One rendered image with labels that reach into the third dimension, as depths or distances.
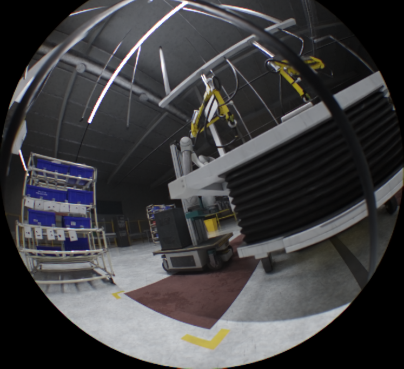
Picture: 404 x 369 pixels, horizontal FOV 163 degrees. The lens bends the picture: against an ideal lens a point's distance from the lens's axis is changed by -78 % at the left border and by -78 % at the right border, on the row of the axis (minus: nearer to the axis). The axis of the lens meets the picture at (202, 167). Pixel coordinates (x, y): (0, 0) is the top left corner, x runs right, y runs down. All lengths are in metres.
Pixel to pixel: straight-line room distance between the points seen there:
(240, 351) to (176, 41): 10.65
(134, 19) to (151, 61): 3.26
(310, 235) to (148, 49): 10.34
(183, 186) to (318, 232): 0.65
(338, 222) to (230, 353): 0.63
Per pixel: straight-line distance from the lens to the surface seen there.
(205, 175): 0.68
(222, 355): 0.72
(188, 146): 1.61
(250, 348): 0.71
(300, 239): 0.57
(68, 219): 1.96
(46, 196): 2.18
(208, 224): 7.59
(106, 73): 8.15
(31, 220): 1.99
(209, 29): 10.30
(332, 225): 0.58
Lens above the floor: 0.58
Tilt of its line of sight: 22 degrees up
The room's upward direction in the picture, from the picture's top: 16 degrees counter-clockwise
